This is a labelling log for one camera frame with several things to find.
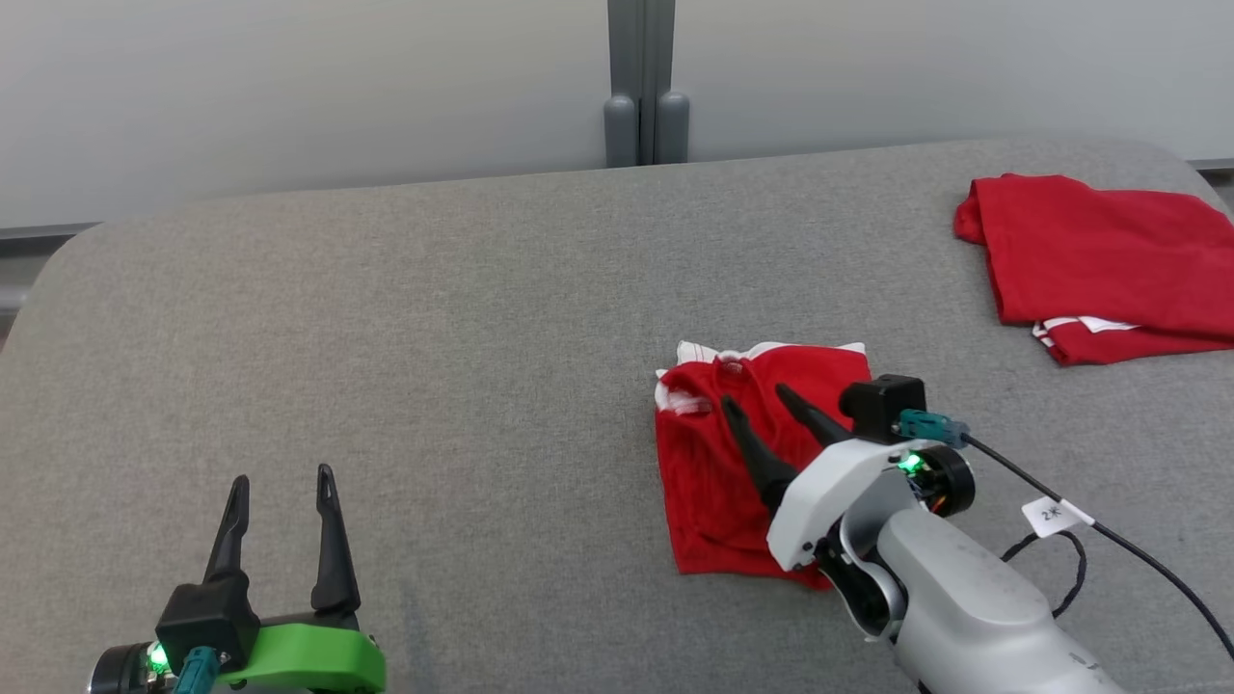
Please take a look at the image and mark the left black cable teal plug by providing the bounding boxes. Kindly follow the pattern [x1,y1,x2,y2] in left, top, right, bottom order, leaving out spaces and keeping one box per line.
[176,646,219,694]

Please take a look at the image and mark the grey metal partition post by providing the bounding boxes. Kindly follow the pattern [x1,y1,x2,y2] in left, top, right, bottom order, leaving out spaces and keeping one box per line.
[604,0,691,168]

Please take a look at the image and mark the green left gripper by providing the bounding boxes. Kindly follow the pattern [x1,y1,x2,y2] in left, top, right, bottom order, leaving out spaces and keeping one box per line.
[89,464,388,694]

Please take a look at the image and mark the red shorts with white trim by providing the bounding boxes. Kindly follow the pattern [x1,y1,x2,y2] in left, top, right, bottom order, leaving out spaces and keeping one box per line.
[654,339,873,591]

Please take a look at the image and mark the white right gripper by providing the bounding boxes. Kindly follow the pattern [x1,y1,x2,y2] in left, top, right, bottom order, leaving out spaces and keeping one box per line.
[720,384,977,573]

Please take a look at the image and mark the red white basketball jersey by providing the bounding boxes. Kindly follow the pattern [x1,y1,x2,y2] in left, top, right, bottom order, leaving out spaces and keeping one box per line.
[952,173,1234,367]

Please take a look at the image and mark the thin black cable loop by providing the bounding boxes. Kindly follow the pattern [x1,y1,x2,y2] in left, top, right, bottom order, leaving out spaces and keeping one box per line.
[1001,528,1088,620]

